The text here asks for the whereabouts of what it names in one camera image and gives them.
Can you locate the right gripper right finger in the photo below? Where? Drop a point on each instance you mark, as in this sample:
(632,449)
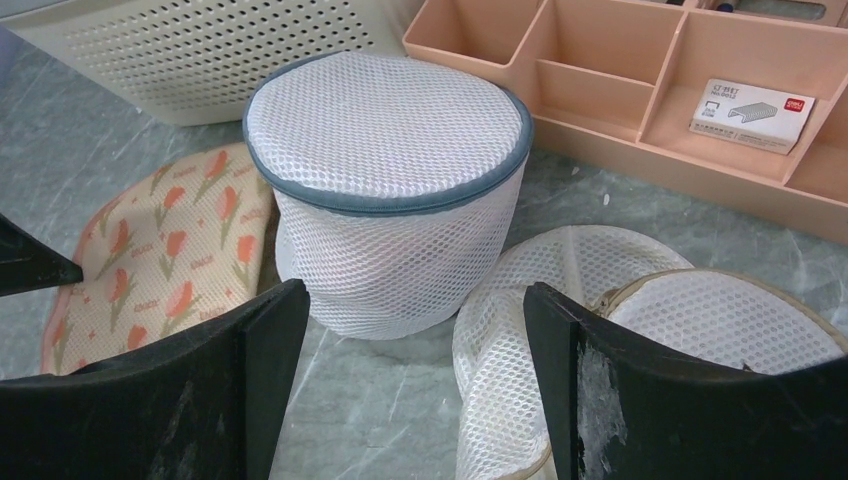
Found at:
(618,405)

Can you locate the cream plastic laundry basket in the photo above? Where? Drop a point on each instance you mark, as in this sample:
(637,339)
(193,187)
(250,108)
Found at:
(195,62)

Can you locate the white mesh cylinder laundry bag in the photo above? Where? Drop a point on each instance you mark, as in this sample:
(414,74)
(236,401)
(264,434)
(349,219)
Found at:
(396,181)

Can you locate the floral pink laundry bag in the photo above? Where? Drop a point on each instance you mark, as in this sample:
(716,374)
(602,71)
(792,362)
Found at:
(180,247)

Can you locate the orange desk file organizer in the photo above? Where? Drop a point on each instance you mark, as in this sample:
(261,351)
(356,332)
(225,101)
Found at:
(616,84)

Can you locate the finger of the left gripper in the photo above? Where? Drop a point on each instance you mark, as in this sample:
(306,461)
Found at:
(27,264)

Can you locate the small white label card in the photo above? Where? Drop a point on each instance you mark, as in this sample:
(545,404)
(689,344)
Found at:
(757,117)

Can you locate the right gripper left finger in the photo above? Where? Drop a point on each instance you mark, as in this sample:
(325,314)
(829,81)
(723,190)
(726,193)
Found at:
(205,403)

